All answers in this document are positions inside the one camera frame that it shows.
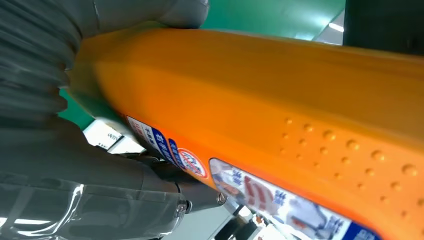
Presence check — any clear plastic wrist cover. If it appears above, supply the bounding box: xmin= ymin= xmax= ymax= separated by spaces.
xmin=0 ymin=182 xmax=193 ymax=240

